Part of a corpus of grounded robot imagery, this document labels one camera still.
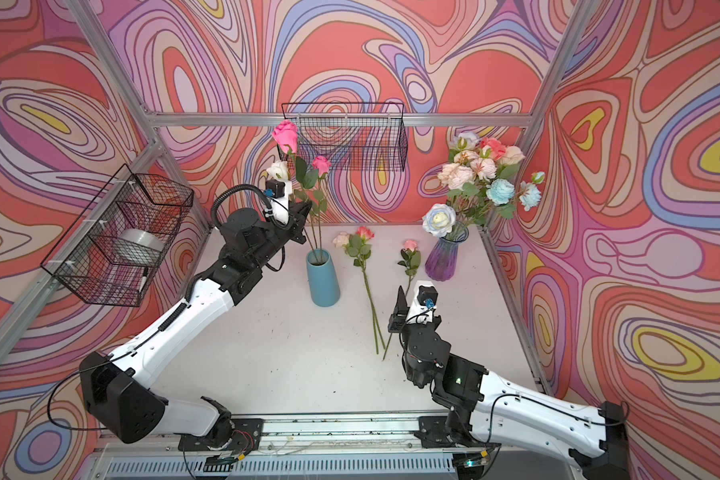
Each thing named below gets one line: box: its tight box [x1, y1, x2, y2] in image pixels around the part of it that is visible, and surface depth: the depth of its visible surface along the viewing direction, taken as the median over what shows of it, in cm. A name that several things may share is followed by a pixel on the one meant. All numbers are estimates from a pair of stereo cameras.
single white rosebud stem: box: [262, 160, 289, 182], surface depth 75 cm
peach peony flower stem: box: [437, 150, 497, 205], surface depth 81 cm
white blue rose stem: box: [452, 132, 477, 151], surface depth 83 cm
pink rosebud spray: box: [480, 137, 506, 161], surface depth 81 cm
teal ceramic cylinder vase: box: [306, 248, 341, 307], surface depth 88 cm
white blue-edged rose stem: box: [422, 203, 456, 238], surface depth 72 cm
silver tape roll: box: [117, 228, 165, 253], surface depth 75 cm
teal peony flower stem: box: [486, 171, 545, 220], surface depth 79 cm
